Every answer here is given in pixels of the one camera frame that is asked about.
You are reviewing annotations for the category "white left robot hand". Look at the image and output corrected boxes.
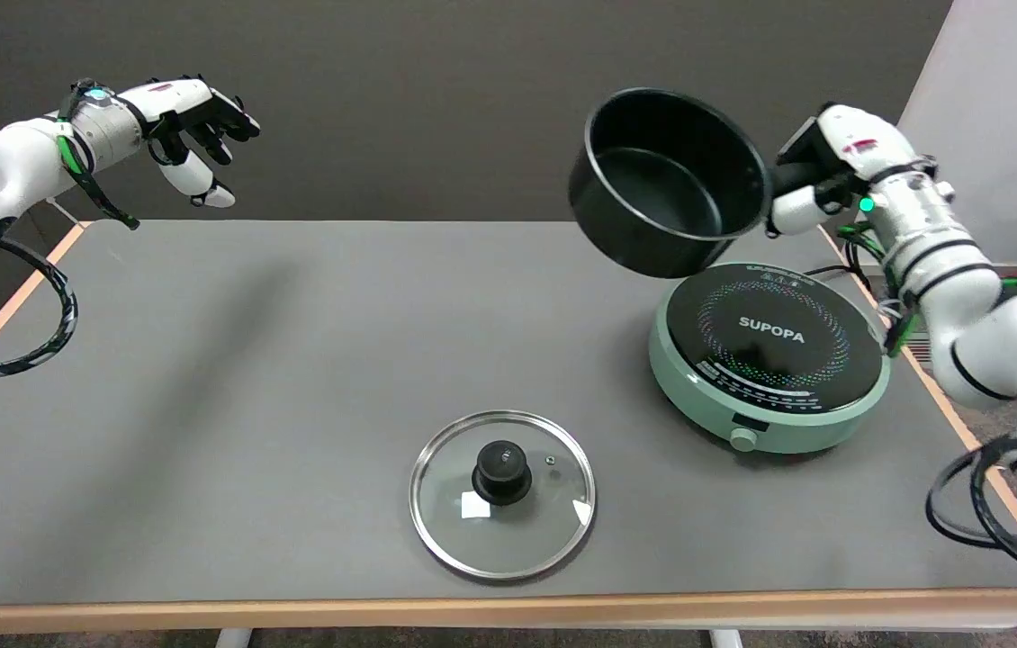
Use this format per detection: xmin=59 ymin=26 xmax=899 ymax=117
xmin=117 ymin=76 xmax=261 ymax=210

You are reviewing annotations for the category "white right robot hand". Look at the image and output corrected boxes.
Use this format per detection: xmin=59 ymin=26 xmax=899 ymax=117
xmin=763 ymin=103 xmax=920 ymax=239

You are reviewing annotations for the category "black saucepan with handle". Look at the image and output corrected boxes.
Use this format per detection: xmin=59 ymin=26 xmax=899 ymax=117
xmin=568 ymin=87 xmax=820 ymax=279

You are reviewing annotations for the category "green induction cooker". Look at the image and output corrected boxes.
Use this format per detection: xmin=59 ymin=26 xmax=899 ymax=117
xmin=649 ymin=262 xmax=893 ymax=455

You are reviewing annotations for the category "glass lid with black knob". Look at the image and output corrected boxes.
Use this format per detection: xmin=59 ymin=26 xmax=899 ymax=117
xmin=409 ymin=410 xmax=598 ymax=581

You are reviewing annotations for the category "black cooker power cord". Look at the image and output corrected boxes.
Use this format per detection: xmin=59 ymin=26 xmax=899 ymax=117
xmin=804 ymin=263 xmax=869 ymax=289

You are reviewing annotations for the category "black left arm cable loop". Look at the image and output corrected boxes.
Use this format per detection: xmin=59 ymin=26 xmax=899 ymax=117
xmin=0 ymin=236 xmax=79 ymax=380

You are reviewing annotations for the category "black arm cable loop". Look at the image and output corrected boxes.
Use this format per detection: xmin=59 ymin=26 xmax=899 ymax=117
xmin=925 ymin=430 xmax=1017 ymax=597
xmin=0 ymin=236 xmax=79 ymax=380

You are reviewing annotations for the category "black right arm cable loop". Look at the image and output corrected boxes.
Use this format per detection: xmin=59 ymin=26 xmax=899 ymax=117
xmin=925 ymin=430 xmax=1017 ymax=597

